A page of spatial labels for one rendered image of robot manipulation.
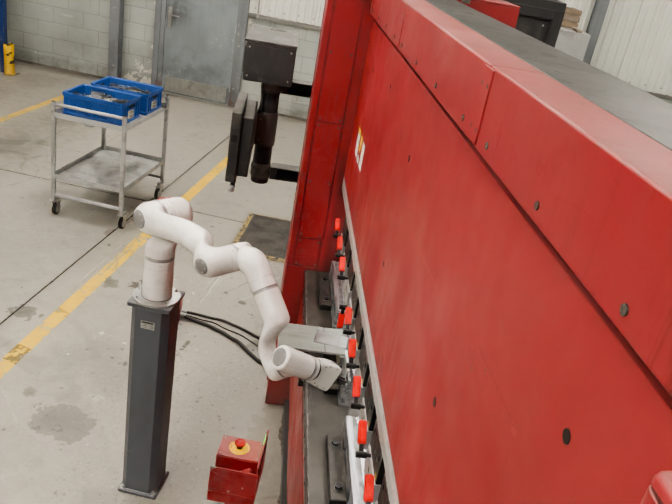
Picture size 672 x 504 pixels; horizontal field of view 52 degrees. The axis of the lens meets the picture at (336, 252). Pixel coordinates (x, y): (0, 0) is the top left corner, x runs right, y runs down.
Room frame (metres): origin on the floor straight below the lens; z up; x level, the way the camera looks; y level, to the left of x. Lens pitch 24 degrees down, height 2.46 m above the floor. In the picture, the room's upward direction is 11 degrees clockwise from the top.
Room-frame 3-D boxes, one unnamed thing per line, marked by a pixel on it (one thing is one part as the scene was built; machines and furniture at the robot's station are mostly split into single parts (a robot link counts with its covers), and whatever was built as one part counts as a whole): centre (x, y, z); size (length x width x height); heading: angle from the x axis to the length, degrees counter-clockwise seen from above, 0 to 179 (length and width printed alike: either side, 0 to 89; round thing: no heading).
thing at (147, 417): (2.45, 0.69, 0.50); 0.18 x 0.18 x 1.00; 86
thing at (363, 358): (1.80, -0.18, 1.26); 0.15 x 0.09 x 0.17; 7
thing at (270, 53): (3.56, 0.51, 1.53); 0.51 x 0.25 x 0.85; 8
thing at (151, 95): (5.76, 1.99, 0.92); 0.50 x 0.36 x 0.18; 86
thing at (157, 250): (2.47, 0.67, 1.30); 0.19 x 0.12 x 0.24; 141
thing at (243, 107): (3.50, 0.59, 1.42); 0.45 x 0.12 x 0.36; 8
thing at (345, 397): (2.32, -0.12, 0.92); 0.39 x 0.06 x 0.10; 7
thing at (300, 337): (2.36, 0.03, 1.00); 0.26 x 0.18 x 0.01; 97
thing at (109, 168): (5.51, 2.01, 0.47); 0.90 x 0.66 x 0.95; 176
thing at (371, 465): (1.41, -0.23, 1.26); 0.15 x 0.09 x 0.17; 7
